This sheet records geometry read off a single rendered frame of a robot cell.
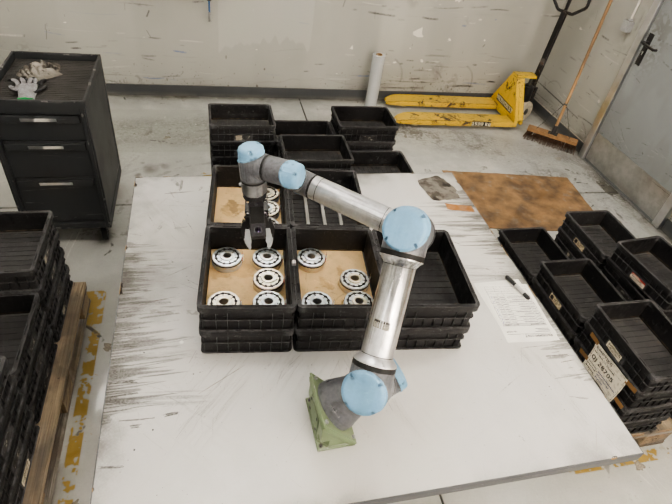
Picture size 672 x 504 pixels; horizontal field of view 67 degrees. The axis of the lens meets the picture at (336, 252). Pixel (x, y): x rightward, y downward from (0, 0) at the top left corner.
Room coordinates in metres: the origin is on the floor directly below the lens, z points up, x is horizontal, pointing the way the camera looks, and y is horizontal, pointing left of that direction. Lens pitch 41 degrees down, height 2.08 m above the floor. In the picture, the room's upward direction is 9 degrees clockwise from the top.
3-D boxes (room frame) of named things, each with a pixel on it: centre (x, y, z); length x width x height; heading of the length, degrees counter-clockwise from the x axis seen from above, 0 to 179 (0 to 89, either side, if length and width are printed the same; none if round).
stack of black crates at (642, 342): (1.52, -1.36, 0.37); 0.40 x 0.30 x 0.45; 18
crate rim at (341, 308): (1.28, -0.01, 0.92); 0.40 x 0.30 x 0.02; 13
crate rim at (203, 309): (1.22, 0.28, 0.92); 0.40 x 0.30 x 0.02; 13
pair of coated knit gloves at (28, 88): (2.26, 1.64, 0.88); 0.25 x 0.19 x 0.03; 18
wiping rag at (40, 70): (2.49, 1.69, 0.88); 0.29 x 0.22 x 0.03; 18
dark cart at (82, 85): (2.40, 1.60, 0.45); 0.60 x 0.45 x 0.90; 18
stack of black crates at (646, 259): (2.03, -1.62, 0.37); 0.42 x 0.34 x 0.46; 18
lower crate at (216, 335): (1.22, 0.28, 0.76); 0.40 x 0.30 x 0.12; 13
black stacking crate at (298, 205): (1.67, 0.07, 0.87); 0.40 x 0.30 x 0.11; 13
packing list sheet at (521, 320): (1.44, -0.73, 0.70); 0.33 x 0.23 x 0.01; 18
